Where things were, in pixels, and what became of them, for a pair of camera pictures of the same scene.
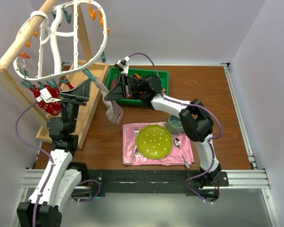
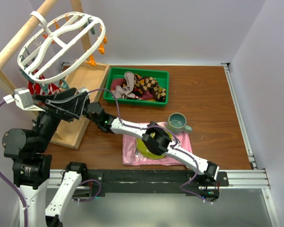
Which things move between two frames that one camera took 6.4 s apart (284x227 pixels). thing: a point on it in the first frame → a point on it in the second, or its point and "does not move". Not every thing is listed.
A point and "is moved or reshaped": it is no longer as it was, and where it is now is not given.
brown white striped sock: x=114 y=113 is moved or reshaped
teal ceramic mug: x=174 y=125 does not move
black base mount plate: x=154 y=181 does not move
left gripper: x=78 y=95 → x=72 y=106
